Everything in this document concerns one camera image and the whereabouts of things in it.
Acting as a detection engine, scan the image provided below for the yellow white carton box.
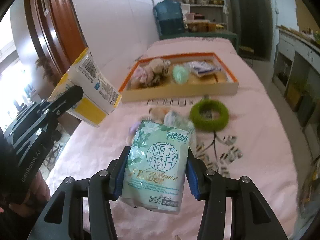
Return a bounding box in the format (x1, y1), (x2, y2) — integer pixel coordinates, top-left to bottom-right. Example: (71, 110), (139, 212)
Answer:
(48, 48), (121, 127)

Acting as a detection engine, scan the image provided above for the green tissue pack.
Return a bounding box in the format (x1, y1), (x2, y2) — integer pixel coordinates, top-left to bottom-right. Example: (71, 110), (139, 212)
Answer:
(120, 120), (191, 214)

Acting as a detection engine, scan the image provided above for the green fuzzy ring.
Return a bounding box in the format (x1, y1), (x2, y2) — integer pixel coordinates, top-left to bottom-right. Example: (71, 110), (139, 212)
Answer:
(189, 99), (230, 132)

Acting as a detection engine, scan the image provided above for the purple bow plush bear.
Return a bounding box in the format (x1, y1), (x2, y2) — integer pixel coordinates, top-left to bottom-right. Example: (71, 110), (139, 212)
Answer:
(129, 121), (141, 136)

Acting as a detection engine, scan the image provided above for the small peach plush toy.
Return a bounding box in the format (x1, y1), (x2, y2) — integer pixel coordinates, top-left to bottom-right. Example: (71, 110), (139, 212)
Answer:
(149, 107), (171, 119)

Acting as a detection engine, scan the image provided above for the pink bed blanket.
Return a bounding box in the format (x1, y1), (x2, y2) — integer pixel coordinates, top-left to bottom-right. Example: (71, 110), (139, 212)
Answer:
(46, 36), (299, 240)

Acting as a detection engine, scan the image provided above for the plush doll pink dress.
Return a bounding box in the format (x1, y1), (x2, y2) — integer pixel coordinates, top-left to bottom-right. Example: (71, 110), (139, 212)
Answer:
(130, 58), (171, 89)

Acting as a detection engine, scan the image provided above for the orange rimmed cardboard tray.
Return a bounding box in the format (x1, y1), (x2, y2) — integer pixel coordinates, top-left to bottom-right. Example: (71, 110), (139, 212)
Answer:
(119, 52), (239, 102)

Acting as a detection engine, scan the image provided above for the mint green sponge packet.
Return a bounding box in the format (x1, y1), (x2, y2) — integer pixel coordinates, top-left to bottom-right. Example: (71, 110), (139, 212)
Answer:
(172, 65), (190, 85)

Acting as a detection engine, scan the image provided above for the blue white wipes packet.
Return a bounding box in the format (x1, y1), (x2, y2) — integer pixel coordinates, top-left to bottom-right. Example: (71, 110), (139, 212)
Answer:
(183, 61), (222, 77)

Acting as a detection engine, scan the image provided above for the blue water jug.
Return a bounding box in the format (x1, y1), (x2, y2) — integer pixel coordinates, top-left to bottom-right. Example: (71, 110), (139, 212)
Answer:
(153, 0), (185, 37)

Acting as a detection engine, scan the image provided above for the white kitchen counter cabinet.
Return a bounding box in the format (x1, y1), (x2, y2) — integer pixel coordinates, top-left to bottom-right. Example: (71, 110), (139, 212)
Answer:
(272, 26), (319, 161)

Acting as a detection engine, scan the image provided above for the green low table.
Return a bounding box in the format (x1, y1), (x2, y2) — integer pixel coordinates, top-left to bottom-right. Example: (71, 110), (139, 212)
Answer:
(159, 30), (239, 53)

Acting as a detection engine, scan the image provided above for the green metal shelf rack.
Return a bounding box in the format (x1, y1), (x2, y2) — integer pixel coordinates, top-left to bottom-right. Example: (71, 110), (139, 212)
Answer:
(165, 0), (229, 32)

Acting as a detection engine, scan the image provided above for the black refrigerator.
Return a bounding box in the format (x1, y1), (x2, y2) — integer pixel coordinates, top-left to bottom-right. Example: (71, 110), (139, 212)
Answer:
(230, 0), (268, 59)

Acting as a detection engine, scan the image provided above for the red wooden door frame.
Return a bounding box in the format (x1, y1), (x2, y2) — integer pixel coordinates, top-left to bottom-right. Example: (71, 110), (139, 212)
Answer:
(24, 0), (87, 85)

